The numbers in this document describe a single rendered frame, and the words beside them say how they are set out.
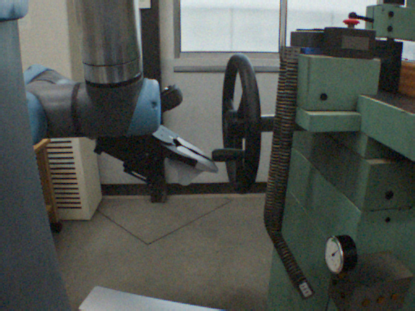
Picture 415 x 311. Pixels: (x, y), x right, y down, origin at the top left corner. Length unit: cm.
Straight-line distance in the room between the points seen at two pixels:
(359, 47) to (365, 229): 31
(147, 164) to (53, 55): 129
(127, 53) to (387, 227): 52
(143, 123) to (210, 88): 155
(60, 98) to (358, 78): 46
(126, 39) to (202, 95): 159
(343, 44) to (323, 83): 7
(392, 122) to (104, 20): 40
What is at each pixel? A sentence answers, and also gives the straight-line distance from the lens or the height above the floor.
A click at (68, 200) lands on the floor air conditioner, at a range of 199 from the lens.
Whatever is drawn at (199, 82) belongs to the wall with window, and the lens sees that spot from 196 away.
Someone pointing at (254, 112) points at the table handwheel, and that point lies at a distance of 56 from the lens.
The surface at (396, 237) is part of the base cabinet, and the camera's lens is 69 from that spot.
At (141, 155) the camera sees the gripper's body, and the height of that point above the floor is 80.
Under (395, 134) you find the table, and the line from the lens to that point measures 52.
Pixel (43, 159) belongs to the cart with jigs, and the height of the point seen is 43.
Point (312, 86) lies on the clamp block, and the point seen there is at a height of 91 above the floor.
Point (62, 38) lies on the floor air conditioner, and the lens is 177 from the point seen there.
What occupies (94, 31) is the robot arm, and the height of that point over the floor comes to 100.
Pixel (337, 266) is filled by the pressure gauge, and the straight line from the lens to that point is 57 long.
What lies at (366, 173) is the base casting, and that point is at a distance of 58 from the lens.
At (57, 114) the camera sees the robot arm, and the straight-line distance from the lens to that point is 45.
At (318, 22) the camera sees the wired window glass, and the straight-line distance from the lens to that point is 214.
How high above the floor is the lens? 99
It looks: 21 degrees down
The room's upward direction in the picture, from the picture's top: straight up
